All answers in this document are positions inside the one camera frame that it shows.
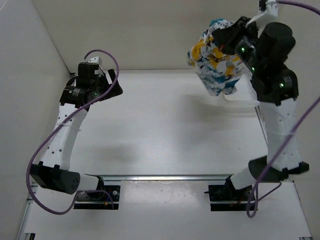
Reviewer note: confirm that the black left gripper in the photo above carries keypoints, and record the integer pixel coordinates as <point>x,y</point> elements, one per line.
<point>115,90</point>

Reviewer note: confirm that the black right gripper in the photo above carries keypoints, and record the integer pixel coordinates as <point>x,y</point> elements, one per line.
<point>225,38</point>

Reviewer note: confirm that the white yellow teal printed shorts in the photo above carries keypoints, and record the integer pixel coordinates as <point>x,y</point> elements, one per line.
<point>218,72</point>

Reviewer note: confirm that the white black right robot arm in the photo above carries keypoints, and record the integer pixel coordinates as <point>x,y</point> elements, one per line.
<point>276,87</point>

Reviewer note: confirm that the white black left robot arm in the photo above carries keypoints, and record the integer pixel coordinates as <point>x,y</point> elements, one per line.
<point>85,88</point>

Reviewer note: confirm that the white perforated plastic basket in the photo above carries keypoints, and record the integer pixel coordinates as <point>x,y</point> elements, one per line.
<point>245,96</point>

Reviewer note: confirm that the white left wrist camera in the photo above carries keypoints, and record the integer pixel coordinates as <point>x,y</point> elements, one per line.
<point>95,60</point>

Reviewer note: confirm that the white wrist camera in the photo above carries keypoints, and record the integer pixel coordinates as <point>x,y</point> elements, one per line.
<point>95,60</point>
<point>267,13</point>

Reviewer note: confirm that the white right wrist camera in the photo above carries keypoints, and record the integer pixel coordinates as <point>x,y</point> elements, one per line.
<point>267,13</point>

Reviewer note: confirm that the aluminium table rail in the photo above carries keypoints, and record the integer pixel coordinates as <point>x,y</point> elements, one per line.
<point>162,177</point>

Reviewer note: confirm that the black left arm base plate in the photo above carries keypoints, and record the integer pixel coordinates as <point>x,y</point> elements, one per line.
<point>99,200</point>

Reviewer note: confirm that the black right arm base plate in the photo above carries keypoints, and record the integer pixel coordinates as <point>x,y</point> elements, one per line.
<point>223,203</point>

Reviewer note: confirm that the aluminium right side rail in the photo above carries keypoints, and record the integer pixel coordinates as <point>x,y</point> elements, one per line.
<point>263,128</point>

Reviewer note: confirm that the aluminium left side rail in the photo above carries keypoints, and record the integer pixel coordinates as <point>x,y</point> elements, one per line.
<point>27,215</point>

